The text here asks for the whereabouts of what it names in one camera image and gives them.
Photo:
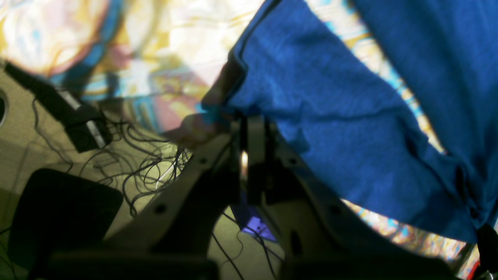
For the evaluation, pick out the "blue long-sleeve T-shirt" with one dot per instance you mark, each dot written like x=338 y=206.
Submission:
x=354 y=130

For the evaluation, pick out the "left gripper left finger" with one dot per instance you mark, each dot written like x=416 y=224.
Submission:
x=180 y=220

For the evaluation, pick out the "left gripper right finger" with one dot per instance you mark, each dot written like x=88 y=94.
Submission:
x=313 y=225

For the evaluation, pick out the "black power adapter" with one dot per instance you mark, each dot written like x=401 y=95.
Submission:
x=85 y=126

